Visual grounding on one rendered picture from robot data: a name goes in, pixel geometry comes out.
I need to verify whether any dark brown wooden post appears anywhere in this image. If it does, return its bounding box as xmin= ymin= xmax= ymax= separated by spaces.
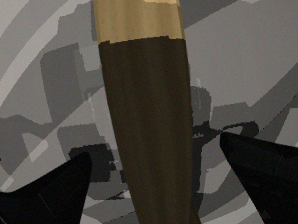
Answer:
xmin=189 ymin=208 xmax=201 ymax=224

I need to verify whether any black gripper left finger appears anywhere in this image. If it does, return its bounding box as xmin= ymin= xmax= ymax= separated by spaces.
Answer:
xmin=0 ymin=152 xmax=93 ymax=224

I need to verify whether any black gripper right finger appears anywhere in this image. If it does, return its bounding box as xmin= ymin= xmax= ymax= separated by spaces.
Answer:
xmin=220 ymin=132 xmax=298 ymax=224

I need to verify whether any brown wooden board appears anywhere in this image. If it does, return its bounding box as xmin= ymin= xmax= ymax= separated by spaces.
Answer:
xmin=93 ymin=0 xmax=193 ymax=224

